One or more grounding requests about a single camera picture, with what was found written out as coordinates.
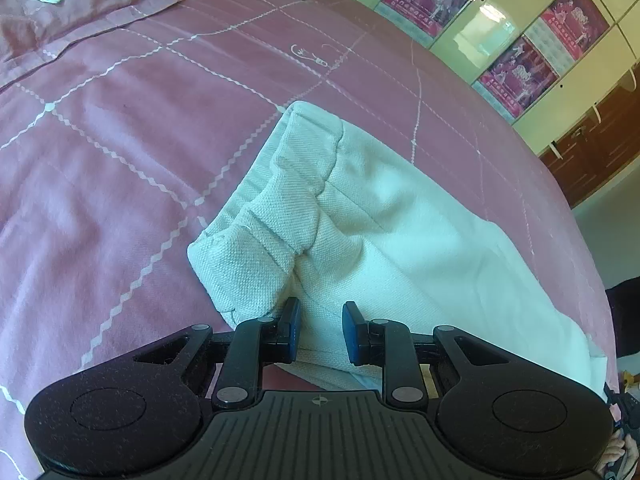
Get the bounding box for cream glossy wardrobe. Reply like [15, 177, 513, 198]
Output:
[357, 0, 639, 154]

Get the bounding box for brown wooden door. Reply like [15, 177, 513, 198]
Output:
[539, 67, 639, 207]

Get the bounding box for pink calendar poster lower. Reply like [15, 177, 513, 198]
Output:
[472, 0, 612, 124]

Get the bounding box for white pants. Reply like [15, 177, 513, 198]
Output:
[186, 101, 608, 392]

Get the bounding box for pink checked bed sheet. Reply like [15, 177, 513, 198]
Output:
[1, 0, 615, 479]

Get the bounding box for person's right hand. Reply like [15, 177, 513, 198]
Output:
[594, 431, 639, 479]

